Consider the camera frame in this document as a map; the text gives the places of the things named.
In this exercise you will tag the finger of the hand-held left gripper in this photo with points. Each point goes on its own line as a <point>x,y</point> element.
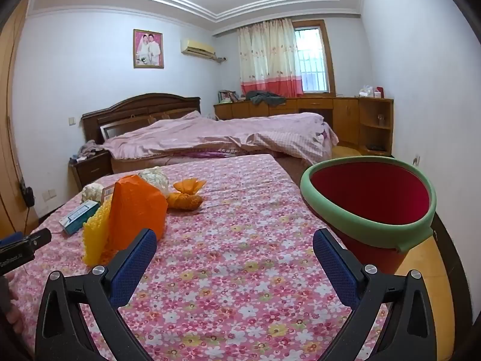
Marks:
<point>26,242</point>

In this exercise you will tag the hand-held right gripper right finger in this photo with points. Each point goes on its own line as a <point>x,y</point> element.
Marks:
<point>334,267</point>

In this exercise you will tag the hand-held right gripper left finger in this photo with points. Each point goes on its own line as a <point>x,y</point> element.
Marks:
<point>131,267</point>

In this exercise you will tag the yellow ridged block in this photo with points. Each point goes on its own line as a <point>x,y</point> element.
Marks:
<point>94,237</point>

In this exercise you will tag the blue and white carton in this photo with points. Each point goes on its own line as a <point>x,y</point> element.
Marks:
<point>77,216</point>

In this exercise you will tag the orange plastic bag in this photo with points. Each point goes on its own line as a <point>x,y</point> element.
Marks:
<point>137,207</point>

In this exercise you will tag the white paper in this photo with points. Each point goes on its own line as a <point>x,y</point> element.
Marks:
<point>92,191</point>

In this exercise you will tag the red bin with green rim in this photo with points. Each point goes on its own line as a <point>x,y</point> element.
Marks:
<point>372,191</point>

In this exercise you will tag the orange cloth bag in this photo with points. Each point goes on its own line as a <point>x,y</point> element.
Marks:
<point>184,200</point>

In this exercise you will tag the white foam net bundle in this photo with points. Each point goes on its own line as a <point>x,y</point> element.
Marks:
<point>156,178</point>

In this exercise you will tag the person's left hand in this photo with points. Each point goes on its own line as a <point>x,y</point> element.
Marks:
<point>12,314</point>

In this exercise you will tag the dark wooden nightstand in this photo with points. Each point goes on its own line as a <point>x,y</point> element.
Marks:
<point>90,169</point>

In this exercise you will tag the pink floral bed sheet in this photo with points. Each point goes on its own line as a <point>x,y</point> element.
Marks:
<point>233,252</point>

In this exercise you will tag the wooden wardrobe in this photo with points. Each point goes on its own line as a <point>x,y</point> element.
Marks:
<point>9,139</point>

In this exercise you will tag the brown bed base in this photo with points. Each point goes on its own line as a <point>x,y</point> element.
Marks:
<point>150,160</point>

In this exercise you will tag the pile of clothes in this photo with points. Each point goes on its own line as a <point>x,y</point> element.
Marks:
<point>88,148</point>

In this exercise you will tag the yellow round stool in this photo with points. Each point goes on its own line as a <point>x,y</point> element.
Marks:
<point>344,152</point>

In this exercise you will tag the bed with pink duvet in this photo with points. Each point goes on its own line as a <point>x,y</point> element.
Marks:
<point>210,135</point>

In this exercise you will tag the long wooden desk cabinet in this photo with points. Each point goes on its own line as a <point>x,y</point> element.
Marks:
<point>338,111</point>

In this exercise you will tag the dark wooden bed headboard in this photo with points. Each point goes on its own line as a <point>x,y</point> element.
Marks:
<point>150,101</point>

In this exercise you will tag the white plastic bag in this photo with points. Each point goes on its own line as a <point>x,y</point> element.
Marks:
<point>365,91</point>

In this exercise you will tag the red box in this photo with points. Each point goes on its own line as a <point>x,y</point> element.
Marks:
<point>378,92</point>

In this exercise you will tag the dark green clothes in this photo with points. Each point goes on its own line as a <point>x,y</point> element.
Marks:
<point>266,98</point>

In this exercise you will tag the small photo frames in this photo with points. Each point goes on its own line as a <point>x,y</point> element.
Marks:
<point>227,96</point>

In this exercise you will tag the framed wedding photo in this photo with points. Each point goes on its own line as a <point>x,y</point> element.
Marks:
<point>148,49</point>

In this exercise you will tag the floral curtain with red hem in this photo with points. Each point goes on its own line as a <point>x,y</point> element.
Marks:
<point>266,56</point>

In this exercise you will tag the white wall socket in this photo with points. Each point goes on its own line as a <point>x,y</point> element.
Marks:
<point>415,160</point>
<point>49,195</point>

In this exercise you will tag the window with wooden frame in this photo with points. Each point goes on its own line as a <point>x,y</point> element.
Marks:
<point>313,60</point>

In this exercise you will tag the wall air conditioner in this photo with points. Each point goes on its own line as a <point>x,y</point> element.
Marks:
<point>197,48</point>

